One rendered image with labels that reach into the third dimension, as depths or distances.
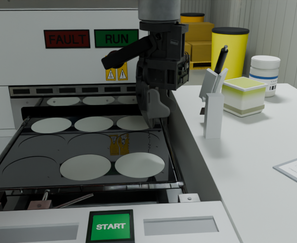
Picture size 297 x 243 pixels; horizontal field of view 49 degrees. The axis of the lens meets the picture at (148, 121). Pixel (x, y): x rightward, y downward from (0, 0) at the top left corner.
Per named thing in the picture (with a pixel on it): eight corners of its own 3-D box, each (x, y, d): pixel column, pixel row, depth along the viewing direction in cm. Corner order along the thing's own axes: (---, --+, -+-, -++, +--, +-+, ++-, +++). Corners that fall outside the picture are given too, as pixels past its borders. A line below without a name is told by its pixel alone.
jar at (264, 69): (243, 89, 90) (247, 55, 86) (268, 89, 90) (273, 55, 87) (252, 98, 84) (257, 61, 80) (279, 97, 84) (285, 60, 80)
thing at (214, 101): (196, 127, 67) (200, 62, 62) (215, 126, 67) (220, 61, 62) (203, 140, 61) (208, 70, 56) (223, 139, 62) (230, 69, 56)
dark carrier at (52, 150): (32, 118, 90) (32, 116, 90) (157, 114, 92) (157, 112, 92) (-16, 191, 58) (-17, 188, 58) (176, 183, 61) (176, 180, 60)
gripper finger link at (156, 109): (166, 138, 64) (168, 92, 60) (139, 132, 66) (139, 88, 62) (172, 131, 66) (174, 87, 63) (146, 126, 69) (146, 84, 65)
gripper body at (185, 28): (175, 95, 59) (177, 25, 54) (132, 88, 62) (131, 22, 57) (189, 84, 65) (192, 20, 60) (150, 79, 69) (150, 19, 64)
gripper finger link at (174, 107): (172, 131, 66) (174, 87, 63) (146, 126, 69) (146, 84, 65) (178, 126, 69) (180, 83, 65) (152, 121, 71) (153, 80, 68)
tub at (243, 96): (217, 108, 77) (219, 80, 74) (240, 102, 80) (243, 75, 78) (241, 119, 71) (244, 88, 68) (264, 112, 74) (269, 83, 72)
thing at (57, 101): (16, 127, 96) (11, 96, 92) (166, 123, 99) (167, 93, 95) (15, 130, 94) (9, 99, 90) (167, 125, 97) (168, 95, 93)
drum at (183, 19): (204, 55, 612) (207, 14, 584) (181, 55, 608) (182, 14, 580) (199, 50, 653) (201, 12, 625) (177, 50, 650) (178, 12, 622)
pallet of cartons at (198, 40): (223, 69, 507) (227, 27, 483) (154, 71, 498) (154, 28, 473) (209, 59, 578) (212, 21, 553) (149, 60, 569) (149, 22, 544)
